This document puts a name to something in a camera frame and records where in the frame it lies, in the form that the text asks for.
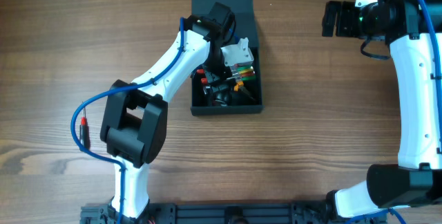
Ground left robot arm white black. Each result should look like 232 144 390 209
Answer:
100 3 236 223

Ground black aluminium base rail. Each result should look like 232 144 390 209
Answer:
79 200 387 224

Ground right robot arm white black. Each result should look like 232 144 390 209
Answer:
323 0 441 223

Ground black orange needle-nose pliers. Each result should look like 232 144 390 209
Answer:
229 80 257 102

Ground black tape measure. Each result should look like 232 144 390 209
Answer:
212 91 232 106

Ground chrome socket wrench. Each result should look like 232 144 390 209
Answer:
202 86 213 96

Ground dark green box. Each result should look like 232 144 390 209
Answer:
191 0 264 116

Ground red handled pruning shears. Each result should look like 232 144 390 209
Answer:
195 68 209 86

